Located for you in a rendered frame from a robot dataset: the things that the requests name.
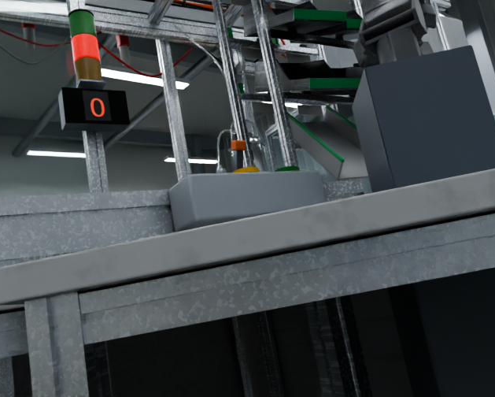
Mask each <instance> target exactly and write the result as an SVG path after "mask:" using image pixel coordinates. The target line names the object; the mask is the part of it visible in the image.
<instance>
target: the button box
mask: <svg viewBox="0 0 495 397"><path fill-rule="evenodd" d="M168 193H169V198H170V203H171V208H172V217H173V223H174V228H175V231H176V232H181V231H185V230H189V229H193V228H200V227H205V226H209V225H213V224H220V223H224V222H228V221H236V220H240V219H244V218H248V217H255V216H260V215H264V214H268V213H275V212H279V211H284V210H291V209H295V208H299V207H303V206H311V205H315V204H319V203H323V202H327V201H326V198H325V194H324V190H323V184H322V180H321V176H320V171H318V170H315V169H313V170H310V171H308V170H290V171H284V172H269V171H261V172H247V173H205V174H193V173H189V174H188V175H187V176H185V177H184V178H183V179H182V180H181V181H180V182H178V183H177V184H176V185H174V186H173V187H171V188H170V189H169V191H168Z"/></svg>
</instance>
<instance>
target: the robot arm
mask: <svg viewBox="0 0 495 397"><path fill-rule="evenodd" d="M361 9H362V13H363V17H364V19H363V20H362V21H361V24H360V30H359V37H360V41H357V42H356V43H355V45H354V47H353V52H354V54H355V56H356V59H357V61H358V64H359V66H360V67H361V68H366V67H369V66H373V65H380V64H384V63H388V62H392V61H399V60H402V59H406V58H413V57H417V56H421V55H425V54H432V53H433V50H432V49H431V47H430V44H429V43H428V42H423V41H422V39H421V38H422V37H423V36H424V35H425V34H427V30H428V28H436V24H437V22H436V13H435V11H434V8H433V7H432V6H431V5H430V0H362V3H361Z"/></svg>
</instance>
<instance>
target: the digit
mask: <svg viewBox="0 0 495 397"><path fill-rule="evenodd" d="M82 92H83V103H84V109H85V116H86V121H112V120H111V114H110V108H109V97H108V92H101V91H82Z"/></svg>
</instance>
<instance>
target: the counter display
mask: <svg viewBox="0 0 495 397"><path fill-rule="evenodd" d="M61 90H62V98H63V104H64V112H65V123H73V124H130V119H129V114H128V108H127V98H126V92H125V91H113V90H100V89H87V88H74V87H62V88H61ZM82 91H101V92H108V97H109V108H110V114H111V120H112V121H86V116H85V109H84V103H83V92H82Z"/></svg>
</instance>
